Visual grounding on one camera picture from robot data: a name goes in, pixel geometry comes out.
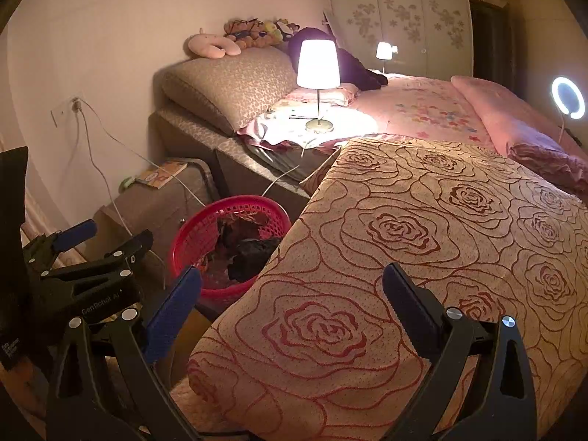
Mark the pink floral bed sheet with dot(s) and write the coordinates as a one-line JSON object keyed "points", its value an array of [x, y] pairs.
{"points": [[415, 107]]}

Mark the brown bed frame base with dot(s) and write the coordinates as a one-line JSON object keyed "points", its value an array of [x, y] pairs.
{"points": [[238, 168]]}

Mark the white wall socket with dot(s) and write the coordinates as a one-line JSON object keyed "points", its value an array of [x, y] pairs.
{"points": [[65, 112]]}

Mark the folded pink duvet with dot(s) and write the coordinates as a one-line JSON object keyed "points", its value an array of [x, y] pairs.
{"points": [[521, 133]]}

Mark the pink plush neck pillow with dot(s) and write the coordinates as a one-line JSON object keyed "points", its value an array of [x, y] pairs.
{"points": [[212, 46]]}

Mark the colourful children's book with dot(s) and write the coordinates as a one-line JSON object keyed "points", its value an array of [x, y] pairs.
{"points": [[159, 176]]}

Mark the dark purple clothing heap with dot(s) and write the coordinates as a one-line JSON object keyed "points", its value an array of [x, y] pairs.
{"points": [[351, 69]]}

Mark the brown plush toy pile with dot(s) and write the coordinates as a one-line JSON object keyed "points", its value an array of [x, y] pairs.
{"points": [[255, 33]]}

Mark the red plastic laundry basket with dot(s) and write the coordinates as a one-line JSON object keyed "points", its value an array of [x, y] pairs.
{"points": [[198, 236]]}

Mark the brown bedside cabinet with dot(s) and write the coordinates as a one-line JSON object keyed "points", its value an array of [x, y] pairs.
{"points": [[160, 211]]}

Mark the brown padded headboard cushion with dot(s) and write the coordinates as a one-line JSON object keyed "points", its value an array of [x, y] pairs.
{"points": [[230, 92]]}

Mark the white ring light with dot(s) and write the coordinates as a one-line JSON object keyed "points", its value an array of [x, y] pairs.
{"points": [[569, 101]]}

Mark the brown crumpled paper bag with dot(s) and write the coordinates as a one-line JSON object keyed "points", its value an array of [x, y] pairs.
{"points": [[232, 229]]}

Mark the small far bedside lamp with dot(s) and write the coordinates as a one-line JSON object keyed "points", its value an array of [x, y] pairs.
{"points": [[385, 53]]}

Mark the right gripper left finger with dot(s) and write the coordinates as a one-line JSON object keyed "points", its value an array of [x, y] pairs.
{"points": [[81, 403]]}

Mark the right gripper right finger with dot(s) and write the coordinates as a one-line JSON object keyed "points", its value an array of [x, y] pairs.
{"points": [[500, 403]]}

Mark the floral sliding wardrobe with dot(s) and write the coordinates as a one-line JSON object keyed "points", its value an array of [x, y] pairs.
{"points": [[434, 37]]}

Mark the lit white table lamp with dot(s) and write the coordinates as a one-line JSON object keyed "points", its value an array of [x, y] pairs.
{"points": [[318, 70]]}

